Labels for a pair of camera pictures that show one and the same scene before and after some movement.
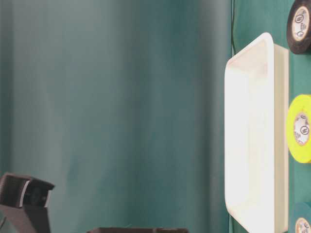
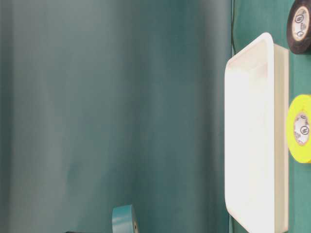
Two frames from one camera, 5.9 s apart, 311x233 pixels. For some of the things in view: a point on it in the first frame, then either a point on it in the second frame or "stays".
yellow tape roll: x=299 y=128 stays
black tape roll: x=299 y=27 stays
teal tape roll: x=302 y=218 to x=124 y=218
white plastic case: x=256 y=138 stays
